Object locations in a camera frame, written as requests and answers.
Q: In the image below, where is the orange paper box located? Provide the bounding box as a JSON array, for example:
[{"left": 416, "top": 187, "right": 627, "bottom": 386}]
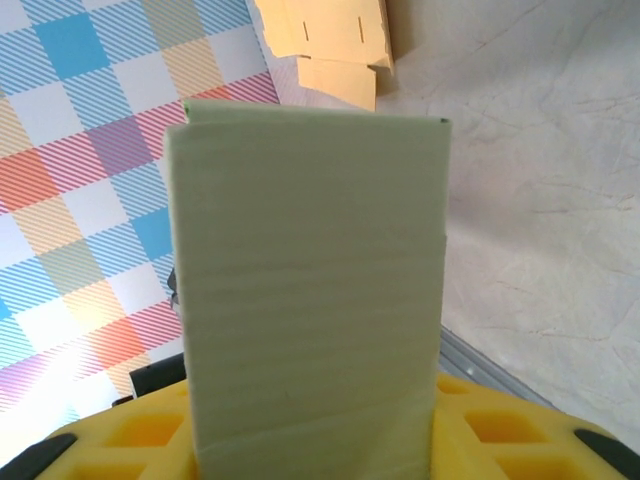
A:
[{"left": 253, "top": 0, "right": 396, "bottom": 112}]

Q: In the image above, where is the aluminium left side rail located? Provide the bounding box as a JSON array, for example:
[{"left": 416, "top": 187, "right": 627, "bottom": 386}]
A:
[{"left": 438, "top": 323, "right": 554, "bottom": 409}]

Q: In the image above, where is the green paper box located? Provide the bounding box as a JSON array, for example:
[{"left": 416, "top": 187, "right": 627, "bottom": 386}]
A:
[{"left": 164, "top": 98, "right": 454, "bottom": 480}]

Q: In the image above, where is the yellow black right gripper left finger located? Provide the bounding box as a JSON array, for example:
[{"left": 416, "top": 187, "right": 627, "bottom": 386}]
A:
[{"left": 12, "top": 377, "right": 201, "bottom": 480}]

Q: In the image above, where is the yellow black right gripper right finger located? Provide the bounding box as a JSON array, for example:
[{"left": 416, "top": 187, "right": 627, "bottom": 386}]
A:
[{"left": 429, "top": 372, "right": 640, "bottom": 480}]

